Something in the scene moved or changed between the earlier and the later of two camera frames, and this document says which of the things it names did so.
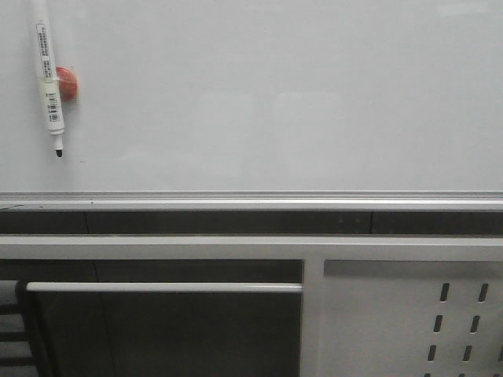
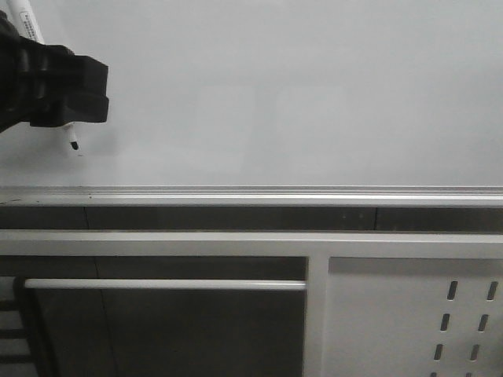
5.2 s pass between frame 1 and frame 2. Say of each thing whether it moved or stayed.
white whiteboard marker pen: moved
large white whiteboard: stayed
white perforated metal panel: stayed
